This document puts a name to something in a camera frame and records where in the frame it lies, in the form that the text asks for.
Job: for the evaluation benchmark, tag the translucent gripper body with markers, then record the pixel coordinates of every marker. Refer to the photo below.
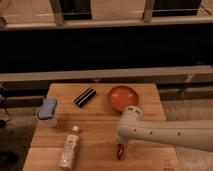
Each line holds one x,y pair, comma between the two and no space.
125,144

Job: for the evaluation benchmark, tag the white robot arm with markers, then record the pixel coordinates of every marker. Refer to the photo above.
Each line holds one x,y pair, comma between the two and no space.
196,134

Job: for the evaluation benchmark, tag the orange ceramic bowl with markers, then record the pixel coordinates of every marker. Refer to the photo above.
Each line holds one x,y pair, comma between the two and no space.
120,97

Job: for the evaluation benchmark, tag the white plastic bottle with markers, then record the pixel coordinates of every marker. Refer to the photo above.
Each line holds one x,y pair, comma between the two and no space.
70,147

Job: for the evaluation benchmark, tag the black striped rectangular block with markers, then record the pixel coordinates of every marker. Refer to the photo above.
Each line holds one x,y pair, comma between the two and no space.
82,99

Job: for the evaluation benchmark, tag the grey metal rail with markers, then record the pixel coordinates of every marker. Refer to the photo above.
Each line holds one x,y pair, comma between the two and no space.
199,73

